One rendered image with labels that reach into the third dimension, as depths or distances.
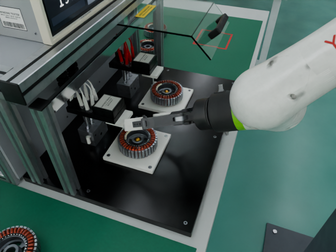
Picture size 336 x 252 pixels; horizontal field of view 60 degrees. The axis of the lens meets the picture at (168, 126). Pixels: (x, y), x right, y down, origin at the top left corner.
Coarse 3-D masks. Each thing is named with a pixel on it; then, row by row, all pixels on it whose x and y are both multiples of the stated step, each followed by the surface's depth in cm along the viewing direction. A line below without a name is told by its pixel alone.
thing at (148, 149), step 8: (152, 128) 85; (120, 136) 82; (128, 136) 84; (136, 136) 83; (144, 136) 85; (152, 136) 82; (120, 144) 80; (128, 144) 80; (136, 144) 82; (144, 144) 80; (152, 144) 80; (128, 152) 79; (136, 152) 78; (144, 152) 80; (152, 152) 81
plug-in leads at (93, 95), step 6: (84, 84) 78; (90, 84) 77; (84, 90) 79; (90, 90) 76; (72, 96) 77; (78, 96) 76; (84, 96) 75; (90, 96) 77; (96, 96) 80; (72, 102) 78; (78, 102) 78; (84, 102) 75; (90, 102) 78
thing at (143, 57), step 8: (136, 56) 94; (144, 56) 94; (152, 56) 94; (112, 64) 95; (120, 64) 95; (136, 64) 92; (144, 64) 91; (152, 64) 93; (128, 72) 102; (136, 72) 94; (144, 72) 93; (152, 72) 94; (160, 72) 96
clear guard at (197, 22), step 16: (144, 0) 90; (160, 0) 90; (176, 0) 90; (192, 0) 90; (128, 16) 82; (160, 16) 82; (176, 16) 82; (192, 16) 82; (208, 16) 83; (176, 32) 74; (192, 32) 74; (208, 32) 80; (208, 48) 77
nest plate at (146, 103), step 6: (186, 90) 104; (192, 90) 104; (144, 96) 101; (186, 96) 101; (144, 102) 99; (150, 102) 99; (180, 102) 99; (186, 102) 99; (144, 108) 98; (150, 108) 97; (156, 108) 96; (162, 108) 96; (168, 108) 96; (174, 108) 96; (180, 108) 96
